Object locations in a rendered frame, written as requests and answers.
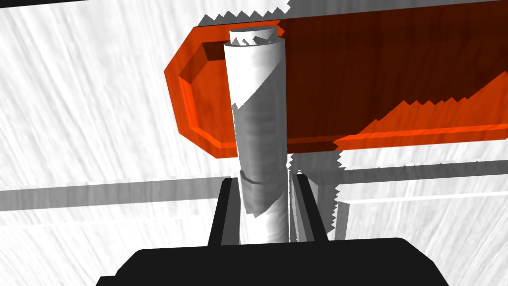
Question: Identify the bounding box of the orange wooden tray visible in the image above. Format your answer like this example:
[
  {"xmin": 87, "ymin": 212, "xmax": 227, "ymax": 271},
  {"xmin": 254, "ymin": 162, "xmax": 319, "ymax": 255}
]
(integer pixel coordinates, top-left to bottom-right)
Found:
[{"xmin": 163, "ymin": 3, "xmax": 508, "ymax": 159}]

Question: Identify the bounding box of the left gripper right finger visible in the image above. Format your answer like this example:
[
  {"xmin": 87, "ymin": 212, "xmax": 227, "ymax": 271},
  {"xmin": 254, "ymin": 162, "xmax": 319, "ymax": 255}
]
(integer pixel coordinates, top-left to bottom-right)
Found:
[{"xmin": 288, "ymin": 173, "xmax": 329, "ymax": 243}]

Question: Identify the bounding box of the white cylindrical bottle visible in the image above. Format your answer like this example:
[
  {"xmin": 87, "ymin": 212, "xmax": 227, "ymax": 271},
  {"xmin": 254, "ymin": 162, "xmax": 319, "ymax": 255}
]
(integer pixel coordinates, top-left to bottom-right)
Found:
[{"xmin": 223, "ymin": 26, "xmax": 290, "ymax": 245}]

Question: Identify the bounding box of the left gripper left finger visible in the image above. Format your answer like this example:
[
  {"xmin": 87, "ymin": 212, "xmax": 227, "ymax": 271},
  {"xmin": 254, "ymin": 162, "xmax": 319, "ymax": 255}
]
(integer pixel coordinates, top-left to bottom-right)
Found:
[{"xmin": 207, "ymin": 177, "xmax": 243, "ymax": 247}]

